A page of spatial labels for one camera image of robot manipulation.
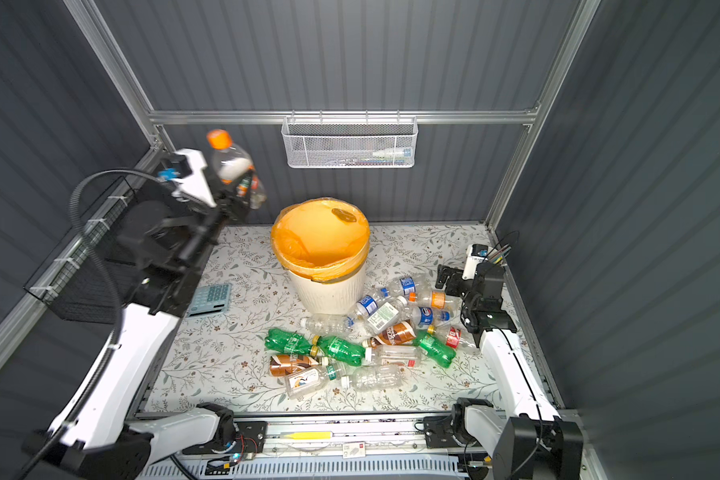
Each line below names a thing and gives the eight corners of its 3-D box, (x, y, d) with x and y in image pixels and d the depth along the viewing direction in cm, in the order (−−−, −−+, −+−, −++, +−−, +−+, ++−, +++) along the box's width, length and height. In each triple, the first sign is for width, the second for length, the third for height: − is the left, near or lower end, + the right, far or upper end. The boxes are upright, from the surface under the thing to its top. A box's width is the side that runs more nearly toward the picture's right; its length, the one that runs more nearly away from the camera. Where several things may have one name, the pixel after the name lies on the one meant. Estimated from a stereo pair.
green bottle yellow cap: (435, 375, 84) (438, 369, 80) (411, 342, 90) (413, 335, 87) (455, 361, 87) (459, 355, 83) (430, 330, 93) (433, 323, 89)
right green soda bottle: (310, 355, 87) (308, 350, 84) (316, 336, 91) (315, 331, 88) (362, 367, 85) (362, 363, 82) (367, 348, 88) (367, 343, 85)
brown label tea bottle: (271, 378, 83) (267, 372, 80) (275, 360, 87) (271, 354, 83) (316, 378, 83) (313, 372, 80) (318, 360, 87) (315, 354, 83)
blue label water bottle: (365, 320, 95) (365, 313, 92) (356, 308, 98) (356, 301, 94) (393, 304, 99) (394, 296, 95) (385, 293, 102) (385, 285, 98)
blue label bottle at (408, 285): (389, 299, 100) (389, 292, 97) (388, 284, 104) (389, 276, 101) (428, 299, 100) (430, 292, 97) (425, 284, 104) (427, 276, 101)
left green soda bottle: (264, 348, 89) (261, 344, 87) (271, 331, 93) (268, 327, 90) (316, 358, 88) (315, 353, 85) (321, 340, 91) (320, 335, 89)
